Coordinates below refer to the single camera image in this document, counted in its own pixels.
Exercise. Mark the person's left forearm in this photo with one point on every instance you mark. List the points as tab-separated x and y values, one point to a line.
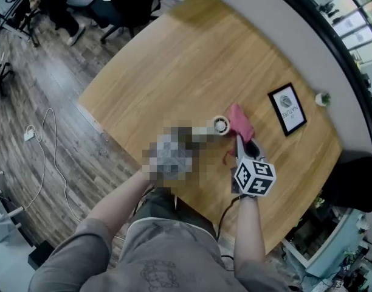
119	205

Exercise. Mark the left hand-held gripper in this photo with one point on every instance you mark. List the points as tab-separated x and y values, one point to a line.
167	160

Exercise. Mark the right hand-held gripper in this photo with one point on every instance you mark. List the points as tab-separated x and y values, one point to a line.
254	178

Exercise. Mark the black box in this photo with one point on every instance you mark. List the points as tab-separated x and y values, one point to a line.
40	254

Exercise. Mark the white power strip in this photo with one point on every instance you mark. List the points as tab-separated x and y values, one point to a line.
30	133

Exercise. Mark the pink wiping cloth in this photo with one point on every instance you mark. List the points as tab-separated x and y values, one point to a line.
242	123

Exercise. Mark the person's right forearm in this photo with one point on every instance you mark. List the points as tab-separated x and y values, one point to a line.
248	230

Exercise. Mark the black picture frame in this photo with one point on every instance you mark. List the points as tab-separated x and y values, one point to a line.
289	108

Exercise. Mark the small potted plant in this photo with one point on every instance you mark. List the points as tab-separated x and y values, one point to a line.
321	99

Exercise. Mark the light blue partition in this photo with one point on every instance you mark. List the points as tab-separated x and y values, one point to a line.
335	248

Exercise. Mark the black office chair with plate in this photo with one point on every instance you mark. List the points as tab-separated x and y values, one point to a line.
128	11

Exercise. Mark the person's dark trousers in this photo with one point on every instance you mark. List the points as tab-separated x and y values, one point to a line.
174	211

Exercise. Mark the person's grey shirt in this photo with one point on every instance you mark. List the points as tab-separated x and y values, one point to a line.
161	260

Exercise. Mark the glass window wall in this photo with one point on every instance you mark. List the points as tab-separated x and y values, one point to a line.
356	26

